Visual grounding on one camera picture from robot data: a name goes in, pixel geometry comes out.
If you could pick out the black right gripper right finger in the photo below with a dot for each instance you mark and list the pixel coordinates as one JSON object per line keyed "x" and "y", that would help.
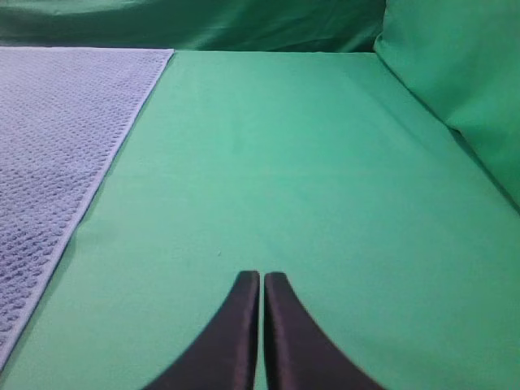
{"x": 297, "y": 353}

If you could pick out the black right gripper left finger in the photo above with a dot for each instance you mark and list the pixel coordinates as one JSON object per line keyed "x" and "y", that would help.
{"x": 224, "y": 355}

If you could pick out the blue waffle weave towel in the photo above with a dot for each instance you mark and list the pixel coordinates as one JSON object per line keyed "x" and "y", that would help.
{"x": 65, "y": 112}

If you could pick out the green backdrop cloth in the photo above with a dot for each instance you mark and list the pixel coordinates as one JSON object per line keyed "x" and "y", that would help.
{"x": 459, "y": 58}

